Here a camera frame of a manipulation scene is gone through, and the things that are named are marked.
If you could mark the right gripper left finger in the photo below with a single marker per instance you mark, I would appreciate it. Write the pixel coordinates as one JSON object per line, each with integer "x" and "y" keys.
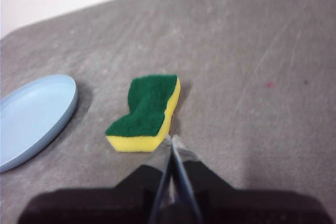
{"x": 110, "y": 203}

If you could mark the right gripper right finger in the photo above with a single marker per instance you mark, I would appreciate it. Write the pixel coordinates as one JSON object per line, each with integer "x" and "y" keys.
{"x": 236, "y": 205}

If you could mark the yellow and green sponge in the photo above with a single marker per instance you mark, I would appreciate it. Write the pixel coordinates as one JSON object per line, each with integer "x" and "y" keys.
{"x": 147, "y": 108}

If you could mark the light blue round plate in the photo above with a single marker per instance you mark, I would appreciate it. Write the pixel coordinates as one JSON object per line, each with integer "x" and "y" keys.
{"x": 31, "y": 121}

